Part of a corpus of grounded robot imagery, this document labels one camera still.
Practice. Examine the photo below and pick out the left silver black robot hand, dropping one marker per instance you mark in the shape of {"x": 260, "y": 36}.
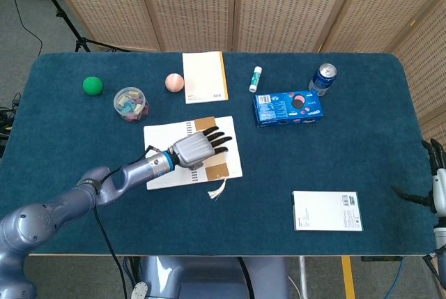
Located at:
{"x": 193, "y": 149}

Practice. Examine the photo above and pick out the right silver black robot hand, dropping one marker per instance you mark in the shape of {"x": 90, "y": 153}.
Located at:
{"x": 439, "y": 187}

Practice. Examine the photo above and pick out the brown cream tasselled bookmark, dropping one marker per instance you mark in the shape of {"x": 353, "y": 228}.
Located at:
{"x": 216, "y": 172}

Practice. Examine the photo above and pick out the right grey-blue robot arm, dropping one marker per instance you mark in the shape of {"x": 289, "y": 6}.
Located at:
{"x": 440, "y": 239}

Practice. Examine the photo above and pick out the open white spiral notebook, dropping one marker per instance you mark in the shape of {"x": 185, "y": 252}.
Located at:
{"x": 160, "y": 138}

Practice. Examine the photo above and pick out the pink orange ball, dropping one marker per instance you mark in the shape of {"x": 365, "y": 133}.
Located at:
{"x": 174, "y": 83}

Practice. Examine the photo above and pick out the closed cream notebook orange spine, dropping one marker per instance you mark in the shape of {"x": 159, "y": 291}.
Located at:
{"x": 203, "y": 77}

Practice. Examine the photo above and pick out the clear jar of erasers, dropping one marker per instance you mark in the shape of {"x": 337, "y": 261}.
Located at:
{"x": 131, "y": 104}

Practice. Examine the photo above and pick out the dark blue table mat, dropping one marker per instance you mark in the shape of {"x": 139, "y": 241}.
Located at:
{"x": 244, "y": 215}

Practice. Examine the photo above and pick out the white green glue stick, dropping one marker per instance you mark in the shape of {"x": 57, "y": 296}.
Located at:
{"x": 255, "y": 79}

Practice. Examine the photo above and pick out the blue Oreo cookie box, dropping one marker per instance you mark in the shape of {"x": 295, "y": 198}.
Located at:
{"x": 287, "y": 109}

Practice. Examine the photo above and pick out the white rectangular box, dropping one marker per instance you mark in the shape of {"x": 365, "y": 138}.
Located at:
{"x": 324, "y": 211}

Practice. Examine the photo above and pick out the green ball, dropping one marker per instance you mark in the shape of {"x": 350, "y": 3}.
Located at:
{"x": 93, "y": 85}

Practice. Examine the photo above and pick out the grey-blue robot torso base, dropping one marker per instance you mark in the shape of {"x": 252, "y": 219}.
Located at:
{"x": 209, "y": 278}

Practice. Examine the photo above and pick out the blue soda can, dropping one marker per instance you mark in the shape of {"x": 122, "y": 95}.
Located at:
{"x": 322, "y": 81}

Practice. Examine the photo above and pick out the black tripod stand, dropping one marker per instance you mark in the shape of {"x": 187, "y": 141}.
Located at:
{"x": 82, "y": 43}

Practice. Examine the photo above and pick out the white table leg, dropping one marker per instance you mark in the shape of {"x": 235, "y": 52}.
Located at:
{"x": 303, "y": 274}

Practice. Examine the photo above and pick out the wooden woven folding screen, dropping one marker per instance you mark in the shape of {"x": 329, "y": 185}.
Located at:
{"x": 278, "y": 6}

